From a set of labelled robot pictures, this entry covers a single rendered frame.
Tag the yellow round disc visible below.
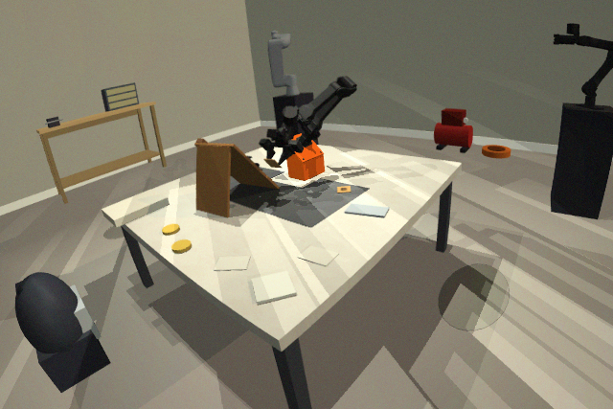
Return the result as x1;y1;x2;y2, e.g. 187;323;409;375
171;239;192;254
162;224;180;235

